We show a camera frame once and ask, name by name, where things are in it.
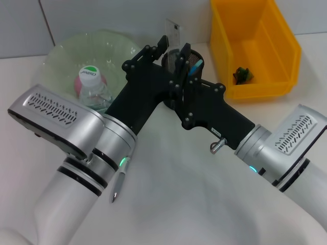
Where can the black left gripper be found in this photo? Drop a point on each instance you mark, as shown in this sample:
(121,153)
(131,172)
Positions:
(143,94)

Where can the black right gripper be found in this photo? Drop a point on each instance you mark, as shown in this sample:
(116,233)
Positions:
(212,112)

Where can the blue plastic scissors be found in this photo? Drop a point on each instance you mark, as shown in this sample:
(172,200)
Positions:
(195,69)

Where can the clear plastic ruler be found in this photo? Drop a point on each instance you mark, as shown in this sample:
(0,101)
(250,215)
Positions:
(175,33)

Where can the green plastic scrap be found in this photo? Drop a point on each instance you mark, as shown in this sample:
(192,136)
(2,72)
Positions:
(242,76)

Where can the clear green-label water bottle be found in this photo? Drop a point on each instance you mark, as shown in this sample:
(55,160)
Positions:
(89,76)

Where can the pink peach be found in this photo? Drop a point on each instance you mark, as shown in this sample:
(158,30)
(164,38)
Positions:
(76,85)

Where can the silver ballpoint pen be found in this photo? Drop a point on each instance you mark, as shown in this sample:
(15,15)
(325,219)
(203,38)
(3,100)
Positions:
(118,181)

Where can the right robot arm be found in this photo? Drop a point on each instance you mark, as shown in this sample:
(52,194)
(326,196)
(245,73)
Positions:
(255,153)

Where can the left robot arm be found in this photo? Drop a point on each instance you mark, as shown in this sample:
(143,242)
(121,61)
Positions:
(76,199)

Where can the black mesh pen holder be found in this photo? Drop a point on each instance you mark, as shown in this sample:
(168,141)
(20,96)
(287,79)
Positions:
(195,56)

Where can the translucent green fruit plate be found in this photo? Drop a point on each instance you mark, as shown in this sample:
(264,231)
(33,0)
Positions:
(102,48)

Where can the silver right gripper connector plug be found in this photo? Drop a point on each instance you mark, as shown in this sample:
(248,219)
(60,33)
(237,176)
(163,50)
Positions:
(218,145)

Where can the yellow plastic bin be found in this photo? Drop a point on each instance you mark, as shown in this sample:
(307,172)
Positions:
(255,38)

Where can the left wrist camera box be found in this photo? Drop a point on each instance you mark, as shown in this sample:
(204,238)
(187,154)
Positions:
(56,117)

